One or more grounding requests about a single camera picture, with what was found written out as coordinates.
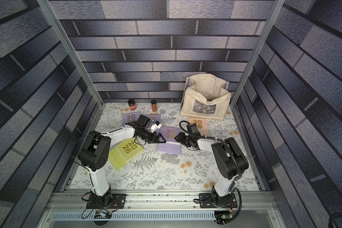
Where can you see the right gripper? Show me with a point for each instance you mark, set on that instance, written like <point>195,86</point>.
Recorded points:
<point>183,138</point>

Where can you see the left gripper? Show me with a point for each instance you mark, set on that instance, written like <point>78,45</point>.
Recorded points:
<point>158,138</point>

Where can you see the purple calendar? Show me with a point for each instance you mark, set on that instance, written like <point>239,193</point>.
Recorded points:
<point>171,146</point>
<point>154,118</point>
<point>130,117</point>

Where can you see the peach 2026 desk calendar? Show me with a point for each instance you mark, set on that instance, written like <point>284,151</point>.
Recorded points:
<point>202,124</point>

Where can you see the green 2026 desk calendar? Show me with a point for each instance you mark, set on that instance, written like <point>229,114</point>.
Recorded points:
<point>124,152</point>

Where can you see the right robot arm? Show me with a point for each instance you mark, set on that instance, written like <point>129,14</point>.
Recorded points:
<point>230,160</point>

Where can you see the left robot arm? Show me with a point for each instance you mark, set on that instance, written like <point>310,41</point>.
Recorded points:
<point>96,147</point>

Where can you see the amber spice jar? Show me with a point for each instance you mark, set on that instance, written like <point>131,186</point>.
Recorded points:
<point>154,105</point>

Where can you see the red-labelled dark jar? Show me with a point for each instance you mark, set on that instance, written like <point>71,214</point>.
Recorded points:
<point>132,104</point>

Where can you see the beige canvas tote bag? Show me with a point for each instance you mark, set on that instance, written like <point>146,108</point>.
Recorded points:
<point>205,96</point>

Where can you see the right circuit board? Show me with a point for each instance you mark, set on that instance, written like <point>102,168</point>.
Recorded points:
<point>223,217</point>

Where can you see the circuit board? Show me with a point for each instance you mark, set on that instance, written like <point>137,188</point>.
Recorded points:
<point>223,217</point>
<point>102,215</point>

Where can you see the perforated metal grille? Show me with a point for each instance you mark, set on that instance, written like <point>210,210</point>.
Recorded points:
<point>137,216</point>

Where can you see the left circuit board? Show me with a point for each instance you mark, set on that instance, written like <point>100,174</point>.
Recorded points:
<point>102,215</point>

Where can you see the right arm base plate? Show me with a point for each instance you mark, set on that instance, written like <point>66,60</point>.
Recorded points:
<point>212,200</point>

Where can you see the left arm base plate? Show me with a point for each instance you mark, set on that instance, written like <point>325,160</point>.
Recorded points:
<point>108,201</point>

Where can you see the aluminium mounting rail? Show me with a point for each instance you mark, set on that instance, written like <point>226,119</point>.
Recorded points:
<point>162,200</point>

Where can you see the left aluminium frame post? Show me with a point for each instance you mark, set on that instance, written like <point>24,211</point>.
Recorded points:
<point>69,48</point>

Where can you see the aluminium frame post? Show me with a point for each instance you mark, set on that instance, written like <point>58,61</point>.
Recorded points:
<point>260,43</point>
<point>69,48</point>

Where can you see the right aluminium frame post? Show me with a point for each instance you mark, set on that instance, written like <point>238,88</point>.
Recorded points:
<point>260,43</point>

